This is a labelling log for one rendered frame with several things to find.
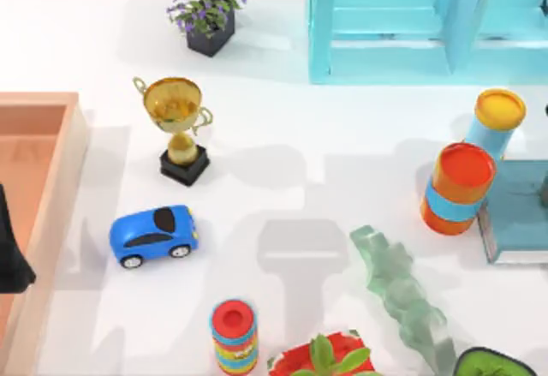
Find stack of coloured rings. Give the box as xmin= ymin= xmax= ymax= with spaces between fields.
xmin=209 ymin=300 xmax=259 ymax=376

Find blue book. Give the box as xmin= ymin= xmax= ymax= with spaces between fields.
xmin=476 ymin=152 xmax=548 ymax=266

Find pale green egg tray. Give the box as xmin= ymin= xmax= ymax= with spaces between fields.
xmin=348 ymin=224 xmax=458 ymax=376

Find gold trophy on black base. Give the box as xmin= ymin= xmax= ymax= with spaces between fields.
xmin=132 ymin=75 xmax=214 ymax=188

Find purple flowers in black pot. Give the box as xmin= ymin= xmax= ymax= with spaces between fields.
xmin=165 ymin=0 xmax=249 ymax=58

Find blue toy car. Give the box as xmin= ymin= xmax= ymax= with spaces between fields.
xmin=108 ymin=204 xmax=200 ymax=271

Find light blue rack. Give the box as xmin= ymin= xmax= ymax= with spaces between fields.
xmin=307 ymin=0 xmax=548 ymax=86

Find orange can with blue band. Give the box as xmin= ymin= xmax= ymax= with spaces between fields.
xmin=420 ymin=142 xmax=497 ymax=236

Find green plant in black pot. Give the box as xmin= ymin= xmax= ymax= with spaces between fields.
xmin=452 ymin=346 xmax=538 ymax=376

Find shallow salmon-coloured box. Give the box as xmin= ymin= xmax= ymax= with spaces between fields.
xmin=0 ymin=91 xmax=92 ymax=376

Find light blue can yellow lid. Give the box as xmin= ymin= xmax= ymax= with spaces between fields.
xmin=463 ymin=88 xmax=527 ymax=162

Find green plant in red pot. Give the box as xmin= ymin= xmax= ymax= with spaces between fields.
xmin=267 ymin=329 xmax=378 ymax=376

